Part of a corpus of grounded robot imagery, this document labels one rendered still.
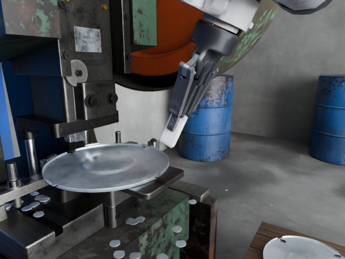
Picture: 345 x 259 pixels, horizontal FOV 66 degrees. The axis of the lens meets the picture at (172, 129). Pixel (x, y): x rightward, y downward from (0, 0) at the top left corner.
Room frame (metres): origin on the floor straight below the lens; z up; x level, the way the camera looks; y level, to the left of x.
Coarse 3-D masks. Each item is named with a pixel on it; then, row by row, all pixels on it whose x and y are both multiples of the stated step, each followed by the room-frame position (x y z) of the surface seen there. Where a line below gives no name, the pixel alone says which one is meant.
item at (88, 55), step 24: (72, 0) 0.59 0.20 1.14; (96, 0) 0.64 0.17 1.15; (72, 24) 0.59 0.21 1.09; (96, 24) 0.64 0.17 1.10; (72, 48) 0.58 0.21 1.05; (96, 48) 0.63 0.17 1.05; (72, 72) 0.56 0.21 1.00; (96, 72) 0.63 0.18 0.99; (48, 96) 0.59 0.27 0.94; (72, 96) 0.57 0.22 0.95; (96, 96) 0.59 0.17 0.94; (72, 120) 0.57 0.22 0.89
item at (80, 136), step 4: (80, 132) 0.65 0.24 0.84; (84, 132) 0.67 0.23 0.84; (64, 136) 0.65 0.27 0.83; (68, 136) 0.64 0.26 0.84; (72, 136) 0.64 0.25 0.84; (76, 136) 0.64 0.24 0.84; (80, 136) 0.65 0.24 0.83; (84, 136) 0.67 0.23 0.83; (68, 140) 0.64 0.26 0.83; (72, 140) 0.64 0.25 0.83; (76, 140) 0.64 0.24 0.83; (80, 140) 0.65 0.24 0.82
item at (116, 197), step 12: (168, 168) 0.57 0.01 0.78; (156, 180) 0.51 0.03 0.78; (168, 180) 0.51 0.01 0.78; (96, 192) 0.55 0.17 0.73; (108, 192) 0.53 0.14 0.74; (120, 192) 0.55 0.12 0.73; (132, 192) 0.46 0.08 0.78; (144, 192) 0.45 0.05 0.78; (156, 192) 0.46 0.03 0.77; (108, 204) 0.53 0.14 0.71; (120, 204) 0.55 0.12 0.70; (132, 204) 0.58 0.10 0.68; (108, 216) 0.53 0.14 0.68; (120, 216) 0.53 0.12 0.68
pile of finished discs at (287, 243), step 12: (276, 240) 0.87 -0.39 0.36; (288, 240) 0.87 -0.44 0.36; (300, 240) 0.87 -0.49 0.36; (312, 240) 0.87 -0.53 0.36; (264, 252) 0.81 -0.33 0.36; (276, 252) 0.81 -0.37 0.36; (288, 252) 0.81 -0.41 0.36; (300, 252) 0.80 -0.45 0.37; (312, 252) 0.81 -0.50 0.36; (324, 252) 0.81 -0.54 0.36; (336, 252) 0.81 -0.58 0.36
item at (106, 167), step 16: (112, 144) 0.74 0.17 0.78; (128, 144) 0.74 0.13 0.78; (64, 160) 0.61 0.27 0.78; (80, 160) 0.61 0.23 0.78; (96, 160) 0.60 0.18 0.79; (112, 160) 0.60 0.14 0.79; (128, 160) 0.60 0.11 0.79; (144, 160) 0.61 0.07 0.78; (160, 160) 0.61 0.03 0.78; (48, 176) 0.52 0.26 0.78; (64, 176) 0.52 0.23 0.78; (80, 176) 0.52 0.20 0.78; (96, 176) 0.52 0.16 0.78; (112, 176) 0.52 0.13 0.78; (128, 176) 0.52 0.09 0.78; (144, 176) 0.52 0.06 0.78
